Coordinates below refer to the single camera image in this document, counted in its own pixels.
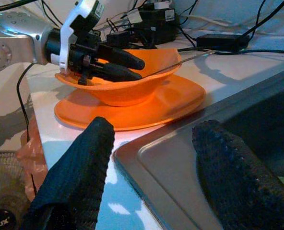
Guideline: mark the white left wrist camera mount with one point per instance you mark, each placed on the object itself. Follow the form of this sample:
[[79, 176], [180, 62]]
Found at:
[[65, 36]]

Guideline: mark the silver metal spoon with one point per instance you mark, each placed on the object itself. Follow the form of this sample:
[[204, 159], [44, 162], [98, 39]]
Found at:
[[180, 63]]

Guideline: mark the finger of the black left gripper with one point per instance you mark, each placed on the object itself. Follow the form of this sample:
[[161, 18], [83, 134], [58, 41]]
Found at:
[[122, 58], [118, 74]]

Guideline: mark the grey fan with grille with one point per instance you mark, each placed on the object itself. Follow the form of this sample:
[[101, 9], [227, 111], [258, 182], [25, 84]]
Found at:
[[5, 182]]

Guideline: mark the orange plastic plate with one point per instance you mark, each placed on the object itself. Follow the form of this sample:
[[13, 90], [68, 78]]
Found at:
[[175, 100]]

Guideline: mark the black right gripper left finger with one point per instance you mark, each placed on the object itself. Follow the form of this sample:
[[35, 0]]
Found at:
[[77, 172]]

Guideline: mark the large black charger box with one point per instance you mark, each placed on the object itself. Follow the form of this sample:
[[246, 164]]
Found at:
[[156, 26]]

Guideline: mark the flat black power adapter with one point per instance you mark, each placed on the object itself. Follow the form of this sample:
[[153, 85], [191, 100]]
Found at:
[[221, 40]]

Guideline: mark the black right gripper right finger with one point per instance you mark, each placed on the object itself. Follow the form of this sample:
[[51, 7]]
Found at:
[[238, 182]]

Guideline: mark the orange plastic bowl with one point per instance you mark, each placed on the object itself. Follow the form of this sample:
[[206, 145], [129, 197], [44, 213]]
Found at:
[[127, 93]]

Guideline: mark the stainless steel sink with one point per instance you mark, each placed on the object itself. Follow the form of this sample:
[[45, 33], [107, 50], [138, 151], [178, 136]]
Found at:
[[170, 167]]

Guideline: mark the small black plug adapter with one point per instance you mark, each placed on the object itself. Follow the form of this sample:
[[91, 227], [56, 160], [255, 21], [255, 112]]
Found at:
[[119, 38]]

